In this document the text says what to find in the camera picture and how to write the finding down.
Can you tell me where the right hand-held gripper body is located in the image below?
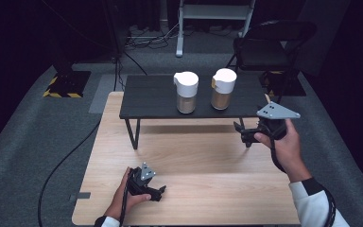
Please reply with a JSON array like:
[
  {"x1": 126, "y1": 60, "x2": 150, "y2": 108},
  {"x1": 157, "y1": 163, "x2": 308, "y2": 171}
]
[{"x1": 240, "y1": 100, "x2": 302, "y2": 146}]

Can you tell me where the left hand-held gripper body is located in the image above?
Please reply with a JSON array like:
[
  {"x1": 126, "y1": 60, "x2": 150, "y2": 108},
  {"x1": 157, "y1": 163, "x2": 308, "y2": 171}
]
[{"x1": 126, "y1": 162, "x2": 159, "y2": 199}]

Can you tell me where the white-lidded jar with tan tab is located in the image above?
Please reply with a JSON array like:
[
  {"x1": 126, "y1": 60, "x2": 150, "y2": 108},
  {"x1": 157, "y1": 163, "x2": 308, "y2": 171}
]
[{"x1": 210, "y1": 67, "x2": 238, "y2": 112}]

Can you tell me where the white-lidded glass jar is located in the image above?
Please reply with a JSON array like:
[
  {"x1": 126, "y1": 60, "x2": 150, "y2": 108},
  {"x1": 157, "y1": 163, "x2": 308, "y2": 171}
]
[{"x1": 173, "y1": 70, "x2": 200, "y2": 115}]

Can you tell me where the black shelf riser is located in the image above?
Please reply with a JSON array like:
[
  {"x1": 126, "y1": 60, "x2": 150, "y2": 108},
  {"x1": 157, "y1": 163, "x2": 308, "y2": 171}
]
[{"x1": 118, "y1": 74, "x2": 274, "y2": 150}]

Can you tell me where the person's left hand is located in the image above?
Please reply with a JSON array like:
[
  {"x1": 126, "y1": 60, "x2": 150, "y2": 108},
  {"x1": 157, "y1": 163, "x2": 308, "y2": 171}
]
[{"x1": 103, "y1": 166, "x2": 152, "y2": 222}]

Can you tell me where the person's right hand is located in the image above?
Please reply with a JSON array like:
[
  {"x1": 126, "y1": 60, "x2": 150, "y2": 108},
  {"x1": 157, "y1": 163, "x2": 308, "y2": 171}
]
[{"x1": 252, "y1": 118, "x2": 314, "y2": 184}]

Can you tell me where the black stand base striped edge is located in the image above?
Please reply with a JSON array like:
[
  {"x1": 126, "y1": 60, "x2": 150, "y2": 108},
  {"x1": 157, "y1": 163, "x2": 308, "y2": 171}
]
[
  {"x1": 43, "y1": 62, "x2": 92, "y2": 99},
  {"x1": 258, "y1": 69, "x2": 307, "y2": 97}
]

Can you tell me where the grey tape strip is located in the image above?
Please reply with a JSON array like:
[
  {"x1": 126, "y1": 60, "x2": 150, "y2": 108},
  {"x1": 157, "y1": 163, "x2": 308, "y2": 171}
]
[{"x1": 68, "y1": 191, "x2": 92, "y2": 203}]

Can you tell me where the black folding chair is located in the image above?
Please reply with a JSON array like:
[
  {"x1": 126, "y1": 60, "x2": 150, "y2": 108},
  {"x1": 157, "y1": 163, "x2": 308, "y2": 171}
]
[{"x1": 221, "y1": 19, "x2": 318, "y2": 109}]

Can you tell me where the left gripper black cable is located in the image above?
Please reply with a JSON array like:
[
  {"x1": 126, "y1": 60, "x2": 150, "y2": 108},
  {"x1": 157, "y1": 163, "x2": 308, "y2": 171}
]
[{"x1": 118, "y1": 169, "x2": 134, "y2": 227}]

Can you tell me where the thick black floor cable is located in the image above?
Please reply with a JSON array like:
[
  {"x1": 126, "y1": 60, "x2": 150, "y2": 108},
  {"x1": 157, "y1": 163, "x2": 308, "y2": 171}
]
[{"x1": 36, "y1": 119, "x2": 103, "y2": 227}]

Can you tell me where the white metal stand frame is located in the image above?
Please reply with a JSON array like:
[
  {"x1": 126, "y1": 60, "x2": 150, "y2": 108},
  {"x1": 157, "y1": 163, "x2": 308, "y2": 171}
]
[{"x1": 175, "y1": 0, "x2": 257, "y2": 59}]

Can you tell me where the bundle of floor cables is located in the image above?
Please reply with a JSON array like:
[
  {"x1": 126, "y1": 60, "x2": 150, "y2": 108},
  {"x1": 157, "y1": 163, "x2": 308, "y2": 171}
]
[{"x1": 125, "y1": 22, "x2": 183, "y2": 51}]

